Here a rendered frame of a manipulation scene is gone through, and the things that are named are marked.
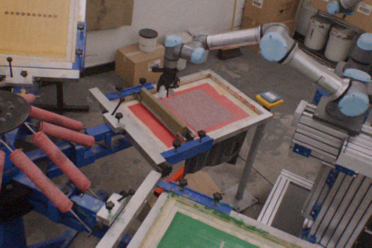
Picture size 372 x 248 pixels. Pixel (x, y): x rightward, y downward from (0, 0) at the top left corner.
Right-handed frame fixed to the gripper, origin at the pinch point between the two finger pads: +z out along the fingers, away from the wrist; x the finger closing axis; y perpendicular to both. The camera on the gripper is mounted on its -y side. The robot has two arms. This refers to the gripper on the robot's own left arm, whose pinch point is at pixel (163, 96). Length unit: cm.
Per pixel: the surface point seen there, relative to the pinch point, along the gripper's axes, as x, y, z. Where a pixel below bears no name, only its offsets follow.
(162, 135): -6.0, 11.0, 16.9
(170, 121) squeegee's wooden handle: -1.2, 10.3, 9.6
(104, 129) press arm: -35.3, 1.3, 8.5
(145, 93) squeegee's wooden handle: -1.2, -15.1, 7.5
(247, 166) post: 76, 14, 77
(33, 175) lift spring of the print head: -78, 27, -4
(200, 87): 43.0, -17.0, 17.0
